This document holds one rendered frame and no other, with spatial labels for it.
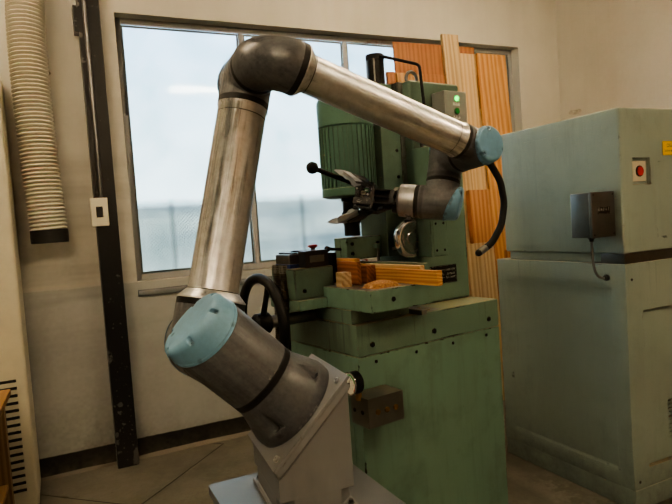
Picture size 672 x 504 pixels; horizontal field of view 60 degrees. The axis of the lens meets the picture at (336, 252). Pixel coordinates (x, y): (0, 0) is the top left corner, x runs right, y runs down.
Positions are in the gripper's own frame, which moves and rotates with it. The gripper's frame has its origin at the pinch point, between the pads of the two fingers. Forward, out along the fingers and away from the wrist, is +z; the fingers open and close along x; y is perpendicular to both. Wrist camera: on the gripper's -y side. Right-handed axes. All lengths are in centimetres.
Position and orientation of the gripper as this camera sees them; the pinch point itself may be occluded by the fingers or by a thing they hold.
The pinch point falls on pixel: (330, 196)
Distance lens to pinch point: 167.7
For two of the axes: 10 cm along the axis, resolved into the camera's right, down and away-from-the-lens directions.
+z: -9.6, -0.9, 2.8
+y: -2.7, -1.0, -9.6
